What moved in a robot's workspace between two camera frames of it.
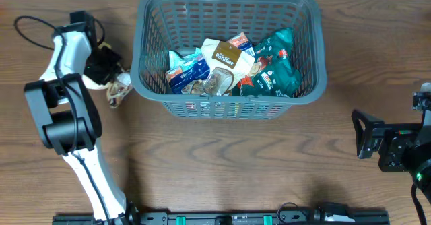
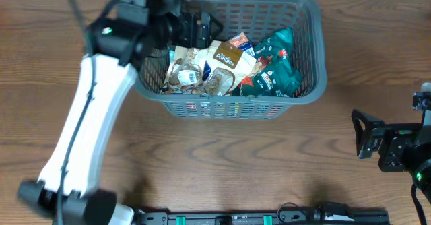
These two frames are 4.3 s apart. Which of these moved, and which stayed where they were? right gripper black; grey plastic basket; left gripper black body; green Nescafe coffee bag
Moved: left gripper black body
Stayed: grey plastic basket; green Nescafe coffee bag; right gripper black
